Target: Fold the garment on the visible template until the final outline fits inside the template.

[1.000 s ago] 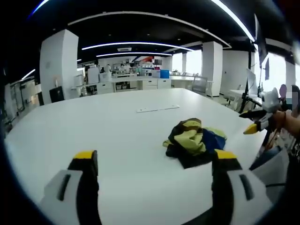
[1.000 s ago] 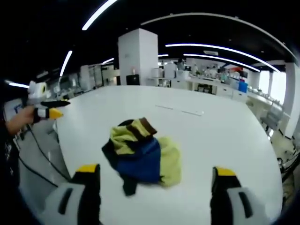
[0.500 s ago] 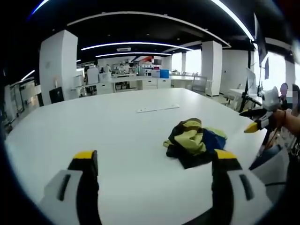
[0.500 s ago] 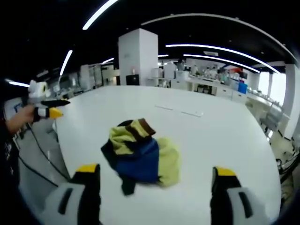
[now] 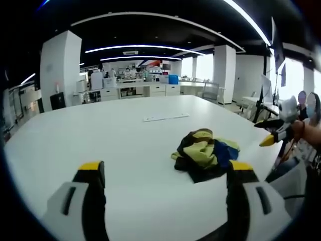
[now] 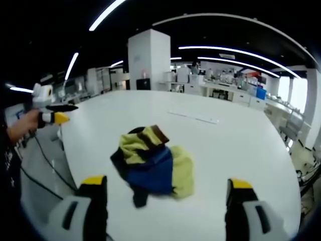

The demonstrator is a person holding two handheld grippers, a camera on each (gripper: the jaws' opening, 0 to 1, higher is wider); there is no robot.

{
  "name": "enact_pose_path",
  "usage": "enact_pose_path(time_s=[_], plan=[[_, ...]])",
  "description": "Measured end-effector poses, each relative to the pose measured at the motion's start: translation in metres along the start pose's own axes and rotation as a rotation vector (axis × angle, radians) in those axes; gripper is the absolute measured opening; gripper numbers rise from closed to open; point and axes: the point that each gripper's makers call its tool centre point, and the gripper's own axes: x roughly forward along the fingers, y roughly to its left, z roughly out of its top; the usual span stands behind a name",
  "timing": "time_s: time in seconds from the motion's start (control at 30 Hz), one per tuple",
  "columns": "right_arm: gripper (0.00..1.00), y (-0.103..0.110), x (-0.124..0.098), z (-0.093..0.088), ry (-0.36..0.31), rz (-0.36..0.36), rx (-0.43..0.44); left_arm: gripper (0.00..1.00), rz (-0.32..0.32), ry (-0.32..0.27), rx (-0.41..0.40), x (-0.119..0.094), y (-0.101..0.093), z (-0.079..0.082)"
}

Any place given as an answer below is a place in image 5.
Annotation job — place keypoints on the person's right hand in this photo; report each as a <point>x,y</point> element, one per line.
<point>298,129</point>

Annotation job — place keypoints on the black square box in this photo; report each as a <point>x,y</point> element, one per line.
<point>58,101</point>

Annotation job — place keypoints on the person's dark printed shirt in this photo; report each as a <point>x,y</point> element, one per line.
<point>314,175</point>

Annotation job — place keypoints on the yellow blue black garment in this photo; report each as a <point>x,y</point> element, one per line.
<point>203,153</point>

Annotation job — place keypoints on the group of distant people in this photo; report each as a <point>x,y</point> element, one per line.
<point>120,72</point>

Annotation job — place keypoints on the person's light grey clothing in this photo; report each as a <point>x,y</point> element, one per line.
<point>291,180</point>

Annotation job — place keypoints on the blue storage box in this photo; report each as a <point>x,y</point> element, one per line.
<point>173,79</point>

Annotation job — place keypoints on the grey mesh office chair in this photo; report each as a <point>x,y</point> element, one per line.
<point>212,92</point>

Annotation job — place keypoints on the white long window desk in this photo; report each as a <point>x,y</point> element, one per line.
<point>193,84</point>

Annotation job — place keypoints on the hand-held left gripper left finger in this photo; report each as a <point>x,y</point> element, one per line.
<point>75,200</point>

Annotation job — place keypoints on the small tilted monitor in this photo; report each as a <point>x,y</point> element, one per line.
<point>266,86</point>

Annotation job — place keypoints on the white cabinet counter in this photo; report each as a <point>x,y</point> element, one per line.
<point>140,90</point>

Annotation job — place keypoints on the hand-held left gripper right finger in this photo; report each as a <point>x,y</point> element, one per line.
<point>250,200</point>

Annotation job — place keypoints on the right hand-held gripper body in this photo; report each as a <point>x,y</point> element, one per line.
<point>289,109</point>

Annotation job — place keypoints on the white rectangular template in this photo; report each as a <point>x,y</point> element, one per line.
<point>165,117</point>

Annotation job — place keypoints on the large black monitor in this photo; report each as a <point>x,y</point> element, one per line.
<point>277,42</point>

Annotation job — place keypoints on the white side desk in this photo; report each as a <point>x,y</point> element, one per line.
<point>250,101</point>

